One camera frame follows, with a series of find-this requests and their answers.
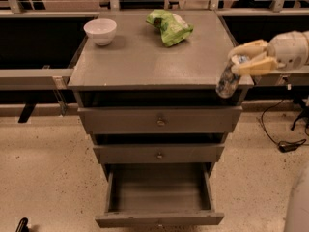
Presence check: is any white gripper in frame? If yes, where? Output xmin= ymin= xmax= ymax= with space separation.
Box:
xmin=228 ymin=31 xmax=309 ymax=76

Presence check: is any redbull can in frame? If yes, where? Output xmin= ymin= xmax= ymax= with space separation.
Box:
xmin=215 ymin=55 xmax=249 ymax=99

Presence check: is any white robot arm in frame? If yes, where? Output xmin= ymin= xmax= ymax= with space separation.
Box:
xmin=228 ymin=31 xmax=309 ymax=232

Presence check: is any middle grey drawer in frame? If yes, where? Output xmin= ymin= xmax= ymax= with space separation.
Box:
xmin=94 ymin=144 xmax=224 ymax=164

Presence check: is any grey wooden drawer cabinet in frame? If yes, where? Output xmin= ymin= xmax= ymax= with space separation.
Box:
xmin=67 ymin=9 xmax=255 ymax=182

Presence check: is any top grey drawer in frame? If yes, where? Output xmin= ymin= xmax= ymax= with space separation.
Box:
xmin=78 ymin=106 xmax=242 ymax=134

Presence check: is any open bottom grey drawer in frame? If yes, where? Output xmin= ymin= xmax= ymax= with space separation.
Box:
xmin=96 ymin=163 xmax=224 ymax=228

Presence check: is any green crumpled chip bag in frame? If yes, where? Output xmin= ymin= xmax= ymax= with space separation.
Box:
xmin=146 ymin=10 xmax=193 ymax=47

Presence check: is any white ceramic bowl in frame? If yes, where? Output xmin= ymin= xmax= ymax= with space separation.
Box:
xmin=83 ymin=18 xmax=117 ymax=45

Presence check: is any grey metal railing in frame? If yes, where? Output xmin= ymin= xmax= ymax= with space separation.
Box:
xmin=1 ymin=0 xmax=309 ymax=90

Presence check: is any black object bottom left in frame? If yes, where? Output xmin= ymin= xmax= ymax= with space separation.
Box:
xmin=15 ymin=217 xmax=29 ymax=232

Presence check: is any black power adapter with cable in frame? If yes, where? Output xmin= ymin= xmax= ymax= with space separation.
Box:
xmin=259 ymin=101 xmax=307 ymax=153

